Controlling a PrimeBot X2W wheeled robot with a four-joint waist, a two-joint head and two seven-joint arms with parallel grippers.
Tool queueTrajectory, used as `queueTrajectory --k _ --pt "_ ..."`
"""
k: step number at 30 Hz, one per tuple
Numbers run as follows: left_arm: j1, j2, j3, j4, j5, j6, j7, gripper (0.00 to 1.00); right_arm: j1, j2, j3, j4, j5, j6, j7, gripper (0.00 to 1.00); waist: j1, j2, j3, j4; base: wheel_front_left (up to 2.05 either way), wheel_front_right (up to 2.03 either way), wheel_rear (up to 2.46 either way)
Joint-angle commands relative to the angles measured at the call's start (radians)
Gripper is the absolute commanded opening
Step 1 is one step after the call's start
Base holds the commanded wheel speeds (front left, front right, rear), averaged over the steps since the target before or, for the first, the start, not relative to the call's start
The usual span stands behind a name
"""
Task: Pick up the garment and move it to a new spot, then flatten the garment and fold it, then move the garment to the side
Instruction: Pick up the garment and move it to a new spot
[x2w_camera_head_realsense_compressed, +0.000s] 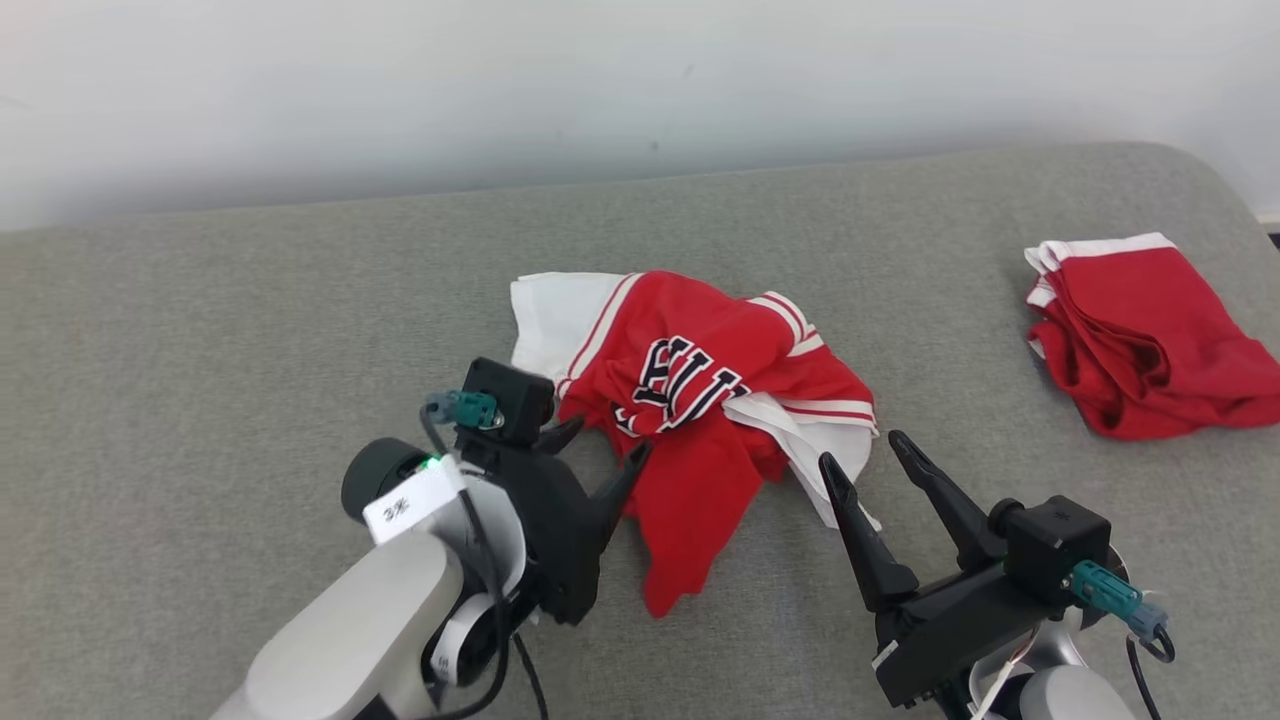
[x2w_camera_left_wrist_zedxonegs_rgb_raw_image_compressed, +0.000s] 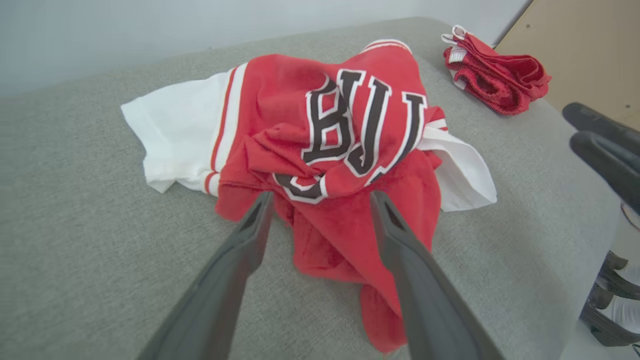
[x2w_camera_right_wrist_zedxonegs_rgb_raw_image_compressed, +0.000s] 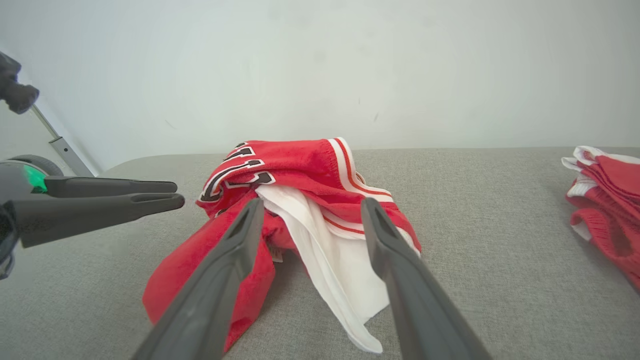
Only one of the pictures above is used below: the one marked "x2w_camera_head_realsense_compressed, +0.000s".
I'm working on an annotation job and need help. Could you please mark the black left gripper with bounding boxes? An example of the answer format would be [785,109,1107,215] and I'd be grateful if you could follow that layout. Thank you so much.
[454,414,654,627]

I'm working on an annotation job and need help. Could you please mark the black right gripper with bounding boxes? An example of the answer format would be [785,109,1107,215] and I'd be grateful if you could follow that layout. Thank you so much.
[817,429,1077,712]

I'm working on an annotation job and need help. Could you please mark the red and white jersey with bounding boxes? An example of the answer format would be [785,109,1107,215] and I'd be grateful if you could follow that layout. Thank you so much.
[509,269,882,620]

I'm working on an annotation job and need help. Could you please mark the red Bulls 23 shorts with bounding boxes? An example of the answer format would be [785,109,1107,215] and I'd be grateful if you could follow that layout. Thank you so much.
[1024,231,1280,442]

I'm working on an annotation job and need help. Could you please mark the teal left cable connector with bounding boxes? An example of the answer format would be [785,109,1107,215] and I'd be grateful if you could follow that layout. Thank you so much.
[424,389,503,432]

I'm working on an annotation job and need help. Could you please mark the teal cable connector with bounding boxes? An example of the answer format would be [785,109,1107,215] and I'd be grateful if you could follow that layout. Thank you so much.
[1069,559,1172,642]
[424,389,503,432]

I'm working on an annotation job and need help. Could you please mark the thin black left camera cable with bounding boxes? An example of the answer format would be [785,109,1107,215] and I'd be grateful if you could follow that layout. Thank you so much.
[419,398,513,720]

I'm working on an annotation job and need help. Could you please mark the red white twisted wires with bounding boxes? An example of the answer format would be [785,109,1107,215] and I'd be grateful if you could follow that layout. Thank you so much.
[968,628,1043,720]

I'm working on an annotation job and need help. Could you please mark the white paper cable tag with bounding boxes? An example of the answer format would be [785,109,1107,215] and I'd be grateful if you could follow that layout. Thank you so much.
[361,454,467,547]

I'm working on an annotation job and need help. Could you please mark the teal right cable connector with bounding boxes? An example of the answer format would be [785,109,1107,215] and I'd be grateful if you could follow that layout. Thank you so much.
[1069,559,1172,642]

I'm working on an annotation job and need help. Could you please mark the braided black left gripper cable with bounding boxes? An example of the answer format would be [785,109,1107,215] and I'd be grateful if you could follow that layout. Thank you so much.
[513,633,550,720]

